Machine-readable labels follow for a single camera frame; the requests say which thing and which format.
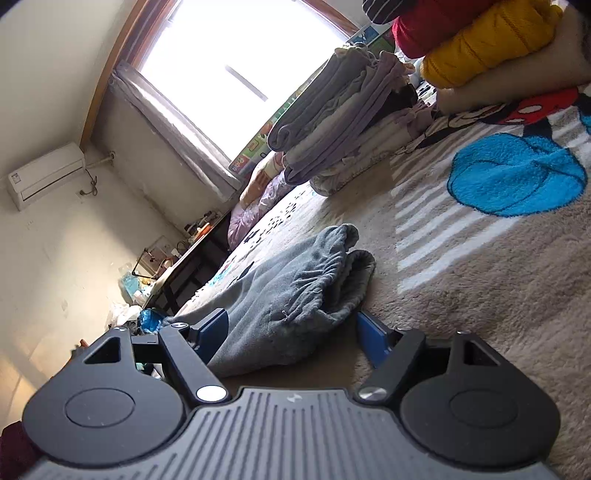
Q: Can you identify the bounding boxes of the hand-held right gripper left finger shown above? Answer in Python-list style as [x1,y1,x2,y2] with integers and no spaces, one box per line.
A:
[83,308,232,403]

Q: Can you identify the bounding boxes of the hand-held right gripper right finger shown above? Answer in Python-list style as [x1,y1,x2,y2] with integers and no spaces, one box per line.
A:
[355,311,496,405]

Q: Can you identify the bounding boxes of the grey fleece pants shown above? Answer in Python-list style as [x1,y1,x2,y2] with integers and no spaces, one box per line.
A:
[164,224,377,377]

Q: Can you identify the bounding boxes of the stack of grey folded clothes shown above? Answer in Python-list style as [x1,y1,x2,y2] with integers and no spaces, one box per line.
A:
[267,46,435,197]

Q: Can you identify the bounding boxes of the blue plastic bag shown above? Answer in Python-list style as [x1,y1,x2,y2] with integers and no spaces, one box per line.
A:
[139,309,163,334]

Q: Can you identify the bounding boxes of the dark wooden desk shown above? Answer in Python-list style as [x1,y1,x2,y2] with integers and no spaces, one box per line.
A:
[143,212,232,315]

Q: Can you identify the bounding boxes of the white plastic bag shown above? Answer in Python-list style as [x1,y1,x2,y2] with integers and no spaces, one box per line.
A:
[107,302,145,329]

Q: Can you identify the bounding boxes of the desk clutter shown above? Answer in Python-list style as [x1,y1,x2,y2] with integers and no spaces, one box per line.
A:
[117,210,222,301]

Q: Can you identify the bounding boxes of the purple quilt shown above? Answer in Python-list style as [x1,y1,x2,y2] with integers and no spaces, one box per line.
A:
[228,178,296,252]

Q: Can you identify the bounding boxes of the cartoon mouse printed blanket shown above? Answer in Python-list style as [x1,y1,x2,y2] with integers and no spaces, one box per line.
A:
[191,83,591,480]

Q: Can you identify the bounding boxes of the yellow cartoon pillow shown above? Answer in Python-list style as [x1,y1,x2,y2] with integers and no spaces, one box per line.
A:
[239,151,288,208]

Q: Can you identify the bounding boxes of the grey curtain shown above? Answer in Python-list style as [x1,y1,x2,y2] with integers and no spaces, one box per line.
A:
[110,64,244,202]

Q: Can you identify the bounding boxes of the person's maroon clothing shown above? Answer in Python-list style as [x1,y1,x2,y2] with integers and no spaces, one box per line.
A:
[0,421,40,480]

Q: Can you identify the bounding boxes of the white air conditioner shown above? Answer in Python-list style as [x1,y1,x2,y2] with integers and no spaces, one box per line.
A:
[7,142,87,212]

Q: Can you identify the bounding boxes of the window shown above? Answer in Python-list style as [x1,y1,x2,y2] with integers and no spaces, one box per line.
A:
[78,0,368,162]

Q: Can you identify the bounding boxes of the yellow folded sweater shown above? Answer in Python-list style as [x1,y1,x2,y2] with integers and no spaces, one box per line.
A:
[420,0,565,89]

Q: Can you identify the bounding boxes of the red folded sweater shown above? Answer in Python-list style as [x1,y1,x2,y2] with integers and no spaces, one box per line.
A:
[392,0,511,61]

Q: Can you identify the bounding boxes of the striped folded garment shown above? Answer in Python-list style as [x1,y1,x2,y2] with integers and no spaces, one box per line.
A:
[362,0,407,24]

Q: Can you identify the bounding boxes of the air conditioner cable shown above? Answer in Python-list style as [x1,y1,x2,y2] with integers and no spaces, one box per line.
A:
[79,151,116,200]

